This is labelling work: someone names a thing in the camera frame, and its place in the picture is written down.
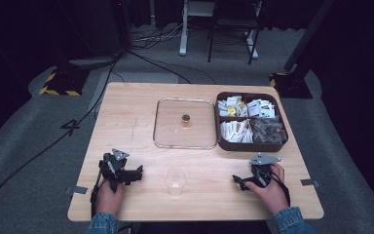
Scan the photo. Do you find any bundle of floor cables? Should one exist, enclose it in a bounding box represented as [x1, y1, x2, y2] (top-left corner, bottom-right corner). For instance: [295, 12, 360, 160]
[130, 19, 189, 51]

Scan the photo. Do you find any dark slanted metal pole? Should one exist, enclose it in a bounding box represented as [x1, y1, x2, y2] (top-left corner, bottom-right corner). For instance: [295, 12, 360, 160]
[283, 0, 336, 73]

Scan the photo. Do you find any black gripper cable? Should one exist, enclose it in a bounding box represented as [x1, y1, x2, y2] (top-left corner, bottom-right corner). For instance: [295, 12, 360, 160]
[265, 171, 292, 208]
[90, 169, 107, 219]

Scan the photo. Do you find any yellow black striped stand base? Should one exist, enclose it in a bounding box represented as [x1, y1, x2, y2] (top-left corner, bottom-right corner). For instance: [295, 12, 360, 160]
[269, 71, 314, 99]
[39, 65, 91, 98]

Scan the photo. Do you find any person's right hand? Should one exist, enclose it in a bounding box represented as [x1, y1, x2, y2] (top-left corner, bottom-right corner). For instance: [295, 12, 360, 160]
[243, 163, 290, 215]

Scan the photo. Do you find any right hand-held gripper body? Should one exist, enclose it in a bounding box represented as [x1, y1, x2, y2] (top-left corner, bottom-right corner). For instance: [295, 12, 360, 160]
[246, 152, 282, 190]

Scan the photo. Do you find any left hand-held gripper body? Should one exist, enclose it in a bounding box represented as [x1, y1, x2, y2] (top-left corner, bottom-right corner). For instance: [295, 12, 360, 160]
[98, 148, 139, 193]

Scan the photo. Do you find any pile of white red packets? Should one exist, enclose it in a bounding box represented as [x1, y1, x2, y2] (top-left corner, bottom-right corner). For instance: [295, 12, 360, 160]
[245, 98, 277, 119]

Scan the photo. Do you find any pile of dark tea bags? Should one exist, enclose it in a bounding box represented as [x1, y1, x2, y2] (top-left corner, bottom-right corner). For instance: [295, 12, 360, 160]
[248, 116, 287, 145]

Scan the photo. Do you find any black metal frame stand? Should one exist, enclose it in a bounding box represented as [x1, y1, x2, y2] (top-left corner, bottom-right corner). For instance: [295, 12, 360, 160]
[206, 0, 265, 65]

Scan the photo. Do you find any clear square lid, gold knob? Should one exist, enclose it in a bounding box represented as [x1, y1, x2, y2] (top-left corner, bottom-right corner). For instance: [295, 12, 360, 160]
[152, 97, 219, 151]

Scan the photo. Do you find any grey tape piece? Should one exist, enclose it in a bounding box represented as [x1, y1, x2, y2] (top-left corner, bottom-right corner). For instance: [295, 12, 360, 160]
[72, 185, 89, 196]
[299, 177, 321, 188]

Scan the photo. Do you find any white desk leg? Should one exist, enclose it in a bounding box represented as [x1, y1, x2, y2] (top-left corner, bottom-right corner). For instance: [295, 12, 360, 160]
[178, 0, 216, 58]
[245, 0, 263, 60]

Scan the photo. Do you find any long black floor cable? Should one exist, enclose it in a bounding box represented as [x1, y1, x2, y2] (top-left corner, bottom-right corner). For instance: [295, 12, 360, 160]
[0, 53, 123, 222]

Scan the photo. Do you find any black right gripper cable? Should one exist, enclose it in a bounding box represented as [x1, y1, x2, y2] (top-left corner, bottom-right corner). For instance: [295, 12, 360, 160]
[265, 171, 292, 208]

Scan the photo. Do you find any pile of white brown sachets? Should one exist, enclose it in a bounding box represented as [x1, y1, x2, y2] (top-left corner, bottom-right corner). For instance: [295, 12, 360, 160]
[219, 118, 254, 144]

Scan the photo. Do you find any person's left hand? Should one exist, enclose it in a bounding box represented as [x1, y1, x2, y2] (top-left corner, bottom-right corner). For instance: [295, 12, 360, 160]
[94, 182, 127, 217]

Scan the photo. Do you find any clear plastic cup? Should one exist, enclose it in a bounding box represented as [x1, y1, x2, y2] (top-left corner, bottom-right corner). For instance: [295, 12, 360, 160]
[163, 166, 189, 198]

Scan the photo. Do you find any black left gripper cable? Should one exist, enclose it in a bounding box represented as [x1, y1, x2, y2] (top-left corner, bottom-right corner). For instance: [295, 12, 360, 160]
[90, 169, 107, 219]

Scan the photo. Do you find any dark brown compartment box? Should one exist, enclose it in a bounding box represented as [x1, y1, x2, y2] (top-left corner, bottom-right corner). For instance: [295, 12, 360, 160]
[214, 91, 289, 153]

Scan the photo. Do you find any pile of white yellow packets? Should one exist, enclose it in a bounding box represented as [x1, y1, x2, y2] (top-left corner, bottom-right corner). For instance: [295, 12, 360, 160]
[216, 95, 248, 118]

